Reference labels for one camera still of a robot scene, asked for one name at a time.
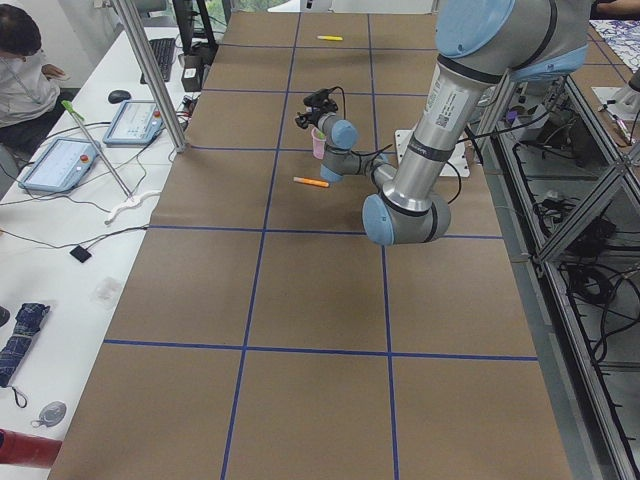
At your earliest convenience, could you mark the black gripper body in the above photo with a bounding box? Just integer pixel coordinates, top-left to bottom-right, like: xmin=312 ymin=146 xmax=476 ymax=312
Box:
xmin=295 ymin=111 xmax=323 ymax=129

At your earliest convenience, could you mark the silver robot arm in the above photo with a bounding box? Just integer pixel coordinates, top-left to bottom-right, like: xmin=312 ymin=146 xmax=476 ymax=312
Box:
xmin=295 ymin=0 xmax=591 ymax=246

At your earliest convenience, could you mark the pink plastic pen holder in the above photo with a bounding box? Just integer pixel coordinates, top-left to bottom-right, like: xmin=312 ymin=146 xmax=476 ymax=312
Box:
xmin=311 ymin=127 xmax=326 ymax=160

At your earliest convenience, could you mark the orange highlighter pen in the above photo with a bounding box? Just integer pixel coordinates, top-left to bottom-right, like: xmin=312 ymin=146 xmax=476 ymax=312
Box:
xmin=293 ymin=176 xmax=330 ymax=188

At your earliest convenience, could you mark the yellow highlighter pen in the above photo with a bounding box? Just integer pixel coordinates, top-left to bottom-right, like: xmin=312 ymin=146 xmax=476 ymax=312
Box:
xmin=316 ymin=35 xmax=343 ymax=42

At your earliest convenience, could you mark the black cardboard box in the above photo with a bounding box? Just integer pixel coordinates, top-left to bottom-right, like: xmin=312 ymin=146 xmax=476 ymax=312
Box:
xmin=181 ymin=55 xmax=204 ymax=93

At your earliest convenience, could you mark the black keyboard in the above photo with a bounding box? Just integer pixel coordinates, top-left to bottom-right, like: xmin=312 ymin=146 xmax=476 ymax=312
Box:
xmin=149 ymin=38 xmax=177 ymax=83

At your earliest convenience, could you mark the black computer monitor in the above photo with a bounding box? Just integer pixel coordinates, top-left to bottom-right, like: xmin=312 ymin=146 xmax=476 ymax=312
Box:
xmin=171 ymin=0 xmax=219 ymax=58

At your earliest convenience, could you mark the far blue teach pendant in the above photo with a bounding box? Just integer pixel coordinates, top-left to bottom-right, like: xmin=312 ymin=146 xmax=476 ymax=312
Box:
xmin=103 ymin=100 xmax=163 ymax=147

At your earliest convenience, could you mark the blue teach pendant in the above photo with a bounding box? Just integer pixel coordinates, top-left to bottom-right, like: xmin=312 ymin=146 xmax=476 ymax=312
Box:
xmin=18 ymin=138 xmax=97 ymax=193
xmin=103 ymin=100 xmax=163 ymax=147

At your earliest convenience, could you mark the black computer mouse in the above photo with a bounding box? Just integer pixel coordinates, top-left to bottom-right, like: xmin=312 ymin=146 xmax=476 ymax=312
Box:
xmin=107 ymin=89 xmax=131 ymax=104

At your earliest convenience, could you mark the metal grabber stick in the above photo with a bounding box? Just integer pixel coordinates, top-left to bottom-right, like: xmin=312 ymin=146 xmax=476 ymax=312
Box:
xmin=61 ymin=100 xmax=133 ymax=200

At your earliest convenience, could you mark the near blue teach pendant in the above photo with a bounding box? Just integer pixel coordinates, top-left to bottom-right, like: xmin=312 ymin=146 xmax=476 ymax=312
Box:
xmin=18 ymin=138 xmax=97 ymax=193

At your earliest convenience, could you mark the small black square device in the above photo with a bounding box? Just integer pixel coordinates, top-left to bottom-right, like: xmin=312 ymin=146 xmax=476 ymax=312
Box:
xmin=69 ymin=245 xmax=92 ymax=263

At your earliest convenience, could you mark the seated person white shirt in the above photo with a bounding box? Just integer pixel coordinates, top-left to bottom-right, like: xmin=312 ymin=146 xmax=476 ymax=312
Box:
xmin=1 ymin=3 xmax=70 ymax=155

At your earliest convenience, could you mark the folded blue umbrella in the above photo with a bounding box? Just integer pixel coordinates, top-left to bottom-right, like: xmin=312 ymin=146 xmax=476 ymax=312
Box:
xmin=1 ymin=303 xmax=50 ymax=388

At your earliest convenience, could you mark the red cylinder bottle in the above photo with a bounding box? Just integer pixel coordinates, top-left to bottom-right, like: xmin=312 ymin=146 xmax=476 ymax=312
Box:
xmin=0 ymin=429 xmax=62 ymax=468

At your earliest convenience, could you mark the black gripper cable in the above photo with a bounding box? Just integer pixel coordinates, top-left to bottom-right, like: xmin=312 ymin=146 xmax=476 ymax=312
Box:
xmin=329 ymin=85 xmax=463 ymax=206

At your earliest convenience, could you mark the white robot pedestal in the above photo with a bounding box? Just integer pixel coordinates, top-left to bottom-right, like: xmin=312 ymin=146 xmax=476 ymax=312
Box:
xmin=394 ymin=129 xmax=470 ymax=178

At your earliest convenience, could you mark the aluminium frame post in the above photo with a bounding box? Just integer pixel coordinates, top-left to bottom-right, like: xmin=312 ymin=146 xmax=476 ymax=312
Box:
xmin=112 ymin=0 xmax=187 ymax=153

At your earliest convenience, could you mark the grey round keychain pouch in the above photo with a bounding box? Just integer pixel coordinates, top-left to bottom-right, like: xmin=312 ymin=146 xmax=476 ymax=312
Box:
xmin=31 ymin=401 xmax=67 ymax=428

